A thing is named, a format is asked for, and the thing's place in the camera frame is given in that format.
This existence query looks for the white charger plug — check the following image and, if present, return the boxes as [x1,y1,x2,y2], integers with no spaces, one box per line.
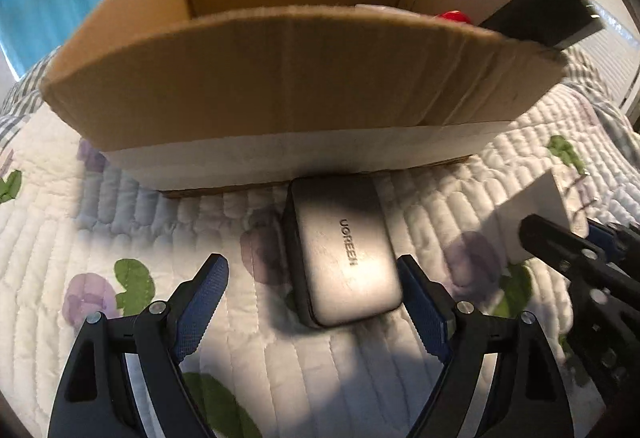
[497,167,589,263]

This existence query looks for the black remote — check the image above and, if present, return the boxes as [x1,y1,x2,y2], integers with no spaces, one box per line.
[480,0,604,50]

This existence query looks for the red white tube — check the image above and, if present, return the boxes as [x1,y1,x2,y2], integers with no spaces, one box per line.
[437,10,473,25]

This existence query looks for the white floral quilt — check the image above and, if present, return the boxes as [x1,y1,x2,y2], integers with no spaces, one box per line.
[0,52,640,438]

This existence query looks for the white louvred wardrobe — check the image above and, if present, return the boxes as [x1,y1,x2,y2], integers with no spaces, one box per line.
[579,0,639,114]

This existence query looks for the grey UGREEN power bank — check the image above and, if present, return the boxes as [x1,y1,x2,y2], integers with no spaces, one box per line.
[282,175,402,328]

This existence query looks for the grey checked bedsheet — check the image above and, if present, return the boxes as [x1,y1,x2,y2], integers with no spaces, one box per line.
[0,48,60,150]

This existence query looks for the brown cardboard box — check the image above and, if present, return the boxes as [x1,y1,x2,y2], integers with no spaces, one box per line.
[42,0,565,193]

